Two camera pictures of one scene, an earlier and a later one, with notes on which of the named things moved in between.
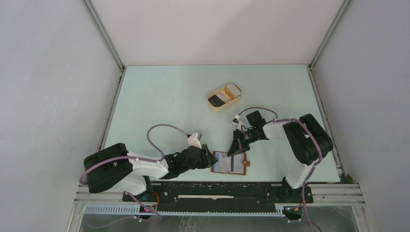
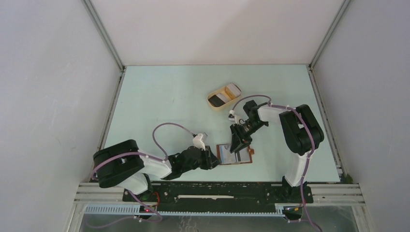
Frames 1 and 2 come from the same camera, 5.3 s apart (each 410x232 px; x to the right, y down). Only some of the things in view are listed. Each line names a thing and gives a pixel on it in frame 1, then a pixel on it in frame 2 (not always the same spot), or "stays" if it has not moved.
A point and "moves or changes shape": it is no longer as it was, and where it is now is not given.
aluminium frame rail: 323,195 stays
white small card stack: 222,97 stays
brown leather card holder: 236,164 moves or changes shape
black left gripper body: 202,162 stays
